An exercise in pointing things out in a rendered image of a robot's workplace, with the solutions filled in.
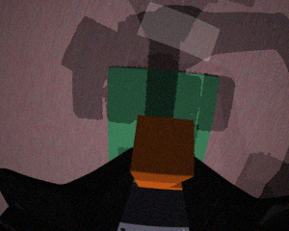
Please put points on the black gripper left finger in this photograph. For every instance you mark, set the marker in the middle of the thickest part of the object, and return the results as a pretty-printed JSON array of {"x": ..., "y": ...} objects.
[{"x": 94, "y": 202}]

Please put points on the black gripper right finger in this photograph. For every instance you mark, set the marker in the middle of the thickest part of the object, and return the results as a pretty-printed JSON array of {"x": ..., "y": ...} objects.
[{"x": 214, "y": 204}]

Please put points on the orange block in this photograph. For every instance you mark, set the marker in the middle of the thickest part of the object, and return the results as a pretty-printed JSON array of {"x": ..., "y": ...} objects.
[{"x": 163, "y": 152}]

